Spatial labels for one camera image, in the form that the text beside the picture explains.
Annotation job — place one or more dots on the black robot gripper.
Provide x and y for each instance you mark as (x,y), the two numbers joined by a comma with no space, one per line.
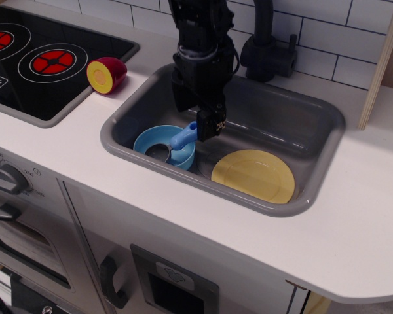
(200,83)

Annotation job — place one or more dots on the blue handled grey spoon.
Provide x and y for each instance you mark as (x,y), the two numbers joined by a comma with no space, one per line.
(163,151)

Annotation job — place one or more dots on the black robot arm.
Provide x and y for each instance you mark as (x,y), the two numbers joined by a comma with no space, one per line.
(203,28)

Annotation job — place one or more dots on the light blue bowl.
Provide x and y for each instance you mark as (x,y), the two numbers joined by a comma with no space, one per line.
(162,134)

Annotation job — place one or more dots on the grey sink basin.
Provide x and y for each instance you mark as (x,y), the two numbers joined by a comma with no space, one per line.
(302,131)

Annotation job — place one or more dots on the yellow plate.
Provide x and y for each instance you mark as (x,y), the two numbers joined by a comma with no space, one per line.
(256,173)

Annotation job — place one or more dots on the dark grey faucet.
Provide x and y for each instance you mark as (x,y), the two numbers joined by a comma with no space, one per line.
(261,55)

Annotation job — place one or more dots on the red yellow toy fruit half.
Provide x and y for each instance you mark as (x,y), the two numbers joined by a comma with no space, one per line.
(105,74)

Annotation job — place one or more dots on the black toy stove top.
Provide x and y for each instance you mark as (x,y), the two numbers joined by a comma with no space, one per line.
(43,65)

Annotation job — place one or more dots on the grey oven knob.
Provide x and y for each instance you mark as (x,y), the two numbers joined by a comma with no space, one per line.
(12,181)

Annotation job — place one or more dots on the oven door window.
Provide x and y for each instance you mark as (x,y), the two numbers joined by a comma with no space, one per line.
(28,252)

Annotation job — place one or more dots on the black cabinet door handle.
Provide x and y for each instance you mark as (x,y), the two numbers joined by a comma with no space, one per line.
(108,269)

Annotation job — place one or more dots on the light wooden side post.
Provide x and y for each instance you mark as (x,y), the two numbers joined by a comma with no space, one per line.
(383,76)

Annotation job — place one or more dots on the grey oven door handle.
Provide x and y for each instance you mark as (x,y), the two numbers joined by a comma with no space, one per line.
(9,213)

